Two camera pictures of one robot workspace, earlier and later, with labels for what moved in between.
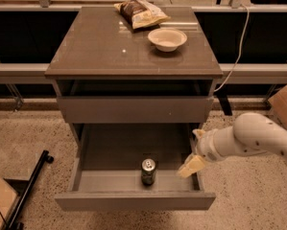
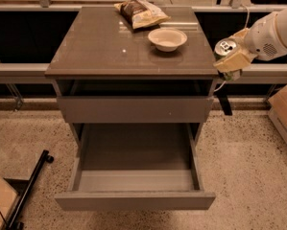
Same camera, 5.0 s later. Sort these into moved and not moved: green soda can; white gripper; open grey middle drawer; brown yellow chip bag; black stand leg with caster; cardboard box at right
Moved: green soda can; white gripper
Not moved: open grey middle drawer; brown yellow chip bag; cardboard box at right; black stand leg with caster
